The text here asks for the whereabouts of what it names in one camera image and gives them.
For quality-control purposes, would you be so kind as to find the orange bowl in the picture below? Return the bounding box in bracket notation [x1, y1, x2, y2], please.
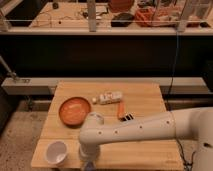
[59, 97, 91, 126]

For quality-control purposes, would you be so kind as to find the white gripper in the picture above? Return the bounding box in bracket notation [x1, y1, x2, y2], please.
[79, 145, 100, 171]

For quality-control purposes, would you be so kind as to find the orange carrot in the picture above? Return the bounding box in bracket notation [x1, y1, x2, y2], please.
[117, 101, 124, 120]

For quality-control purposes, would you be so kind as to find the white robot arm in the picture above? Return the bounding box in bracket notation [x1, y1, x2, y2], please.
[79, 107, 213, 171]

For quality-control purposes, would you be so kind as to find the black rectangular block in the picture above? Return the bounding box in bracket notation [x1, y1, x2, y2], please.
[120, 114, 134, 122]

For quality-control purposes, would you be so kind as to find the orange crate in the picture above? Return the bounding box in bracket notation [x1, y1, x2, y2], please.
[135, 7, 181, 27]

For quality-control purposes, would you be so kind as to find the blue cable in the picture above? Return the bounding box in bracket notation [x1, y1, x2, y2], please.
[167, 31, 181, 96]

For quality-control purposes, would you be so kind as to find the metal clamp bracket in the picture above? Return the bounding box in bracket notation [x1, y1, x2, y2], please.
[0, 55, 30, 83]

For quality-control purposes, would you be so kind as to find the black bag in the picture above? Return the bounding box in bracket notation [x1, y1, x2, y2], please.
[111, 13, 134, 27]

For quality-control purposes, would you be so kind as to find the white cup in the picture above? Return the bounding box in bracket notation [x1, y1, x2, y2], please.
[45, 141, 68, 165]

